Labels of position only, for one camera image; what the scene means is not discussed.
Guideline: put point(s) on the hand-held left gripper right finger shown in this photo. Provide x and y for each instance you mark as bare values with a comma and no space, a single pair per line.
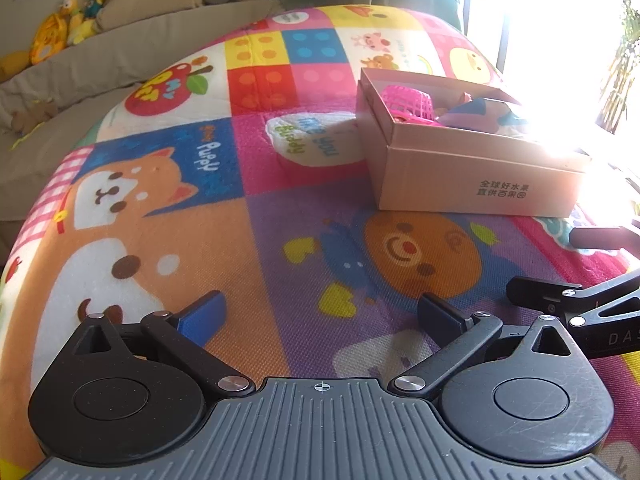
440,317

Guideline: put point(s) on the grey covered sofa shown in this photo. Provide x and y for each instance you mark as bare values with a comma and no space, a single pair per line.
60,85

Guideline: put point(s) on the beige pillow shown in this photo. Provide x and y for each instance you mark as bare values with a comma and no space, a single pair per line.
150,7

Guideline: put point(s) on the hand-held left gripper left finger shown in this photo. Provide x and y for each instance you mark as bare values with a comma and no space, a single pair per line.
202,317

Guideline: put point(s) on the yellow cushion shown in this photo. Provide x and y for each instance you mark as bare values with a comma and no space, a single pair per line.
14,64

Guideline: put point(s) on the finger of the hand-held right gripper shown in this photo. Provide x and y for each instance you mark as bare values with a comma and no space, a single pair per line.
545,292
600,239

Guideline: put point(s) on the pink toy net scoop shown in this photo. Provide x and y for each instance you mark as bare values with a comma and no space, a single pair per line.
405,102

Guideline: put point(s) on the colourful cartoon play mat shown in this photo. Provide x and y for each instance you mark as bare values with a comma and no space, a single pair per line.
210,240

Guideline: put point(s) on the potted plants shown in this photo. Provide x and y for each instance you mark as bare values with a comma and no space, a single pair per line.
625,70

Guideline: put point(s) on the yellow duck plush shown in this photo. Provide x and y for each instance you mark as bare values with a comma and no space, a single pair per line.
77,20

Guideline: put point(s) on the pink cardboard box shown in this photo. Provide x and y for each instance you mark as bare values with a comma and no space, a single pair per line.
450,175

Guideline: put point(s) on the brown plush toy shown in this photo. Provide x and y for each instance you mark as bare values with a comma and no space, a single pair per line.
32,117

